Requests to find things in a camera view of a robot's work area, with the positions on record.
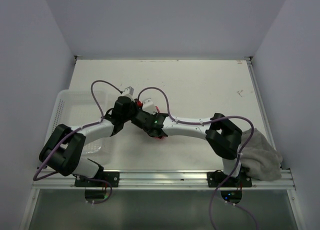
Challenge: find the pink towel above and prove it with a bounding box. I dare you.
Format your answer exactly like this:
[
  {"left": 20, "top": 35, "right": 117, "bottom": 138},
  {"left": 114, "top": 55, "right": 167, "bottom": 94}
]
[{"left": 155, "top": 106, "right": 166, "bottom": 140}]

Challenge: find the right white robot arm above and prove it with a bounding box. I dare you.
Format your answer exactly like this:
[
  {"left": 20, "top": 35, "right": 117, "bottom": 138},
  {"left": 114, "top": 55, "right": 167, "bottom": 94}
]
[{"left": 131, "top": 110, "right": 243, "bottom": 187}]

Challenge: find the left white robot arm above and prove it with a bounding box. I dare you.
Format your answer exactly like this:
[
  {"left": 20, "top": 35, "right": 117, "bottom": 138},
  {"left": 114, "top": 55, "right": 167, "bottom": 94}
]
[{"left": 33, "top": 96, "right": 137, "bottom": 187}]

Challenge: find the clear plastic basket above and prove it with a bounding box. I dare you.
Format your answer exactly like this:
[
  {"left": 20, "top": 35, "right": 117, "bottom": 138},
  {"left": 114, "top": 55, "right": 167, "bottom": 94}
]
[{"left": 44, "top": 89, "right": 108, "bottom": 156}]

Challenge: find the grey towel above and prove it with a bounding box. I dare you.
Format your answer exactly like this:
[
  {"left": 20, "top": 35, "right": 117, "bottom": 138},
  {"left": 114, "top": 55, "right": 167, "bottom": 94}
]
[{"left": 240, "top": 129, "right": 283, "bottom": 181}]

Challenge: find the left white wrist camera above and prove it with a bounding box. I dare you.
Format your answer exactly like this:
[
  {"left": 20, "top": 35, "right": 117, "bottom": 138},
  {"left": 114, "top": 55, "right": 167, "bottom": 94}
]
[{"left": 121, "top": 86, "right": 134, "bottom": 99}]

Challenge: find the aluminium mounting rail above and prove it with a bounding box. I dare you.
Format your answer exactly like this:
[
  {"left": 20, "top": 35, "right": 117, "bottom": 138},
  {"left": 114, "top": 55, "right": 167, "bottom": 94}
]
[{"left": 32, "top": 170, "right": 296, "bottom": 190}]

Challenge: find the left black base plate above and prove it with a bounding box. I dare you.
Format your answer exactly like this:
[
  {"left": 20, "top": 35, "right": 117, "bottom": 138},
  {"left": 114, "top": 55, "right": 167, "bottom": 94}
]
[{"left": 74, "top": 170, "right": 120, "bottom": 188}]

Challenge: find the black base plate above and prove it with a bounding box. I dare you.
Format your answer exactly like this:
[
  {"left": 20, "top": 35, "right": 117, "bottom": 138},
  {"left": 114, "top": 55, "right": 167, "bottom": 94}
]
[
  {"left": 74, "top": 170, "right": 120, "bottom": 188},
  {"left": 206, "top": 170, "right": 253, "bottom": 188}
]

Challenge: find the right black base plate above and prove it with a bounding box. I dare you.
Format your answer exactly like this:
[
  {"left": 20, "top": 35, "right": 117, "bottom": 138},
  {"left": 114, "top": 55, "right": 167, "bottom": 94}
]
[{"left": 206, "top": 170, "right": 253, "bottom": 188}]

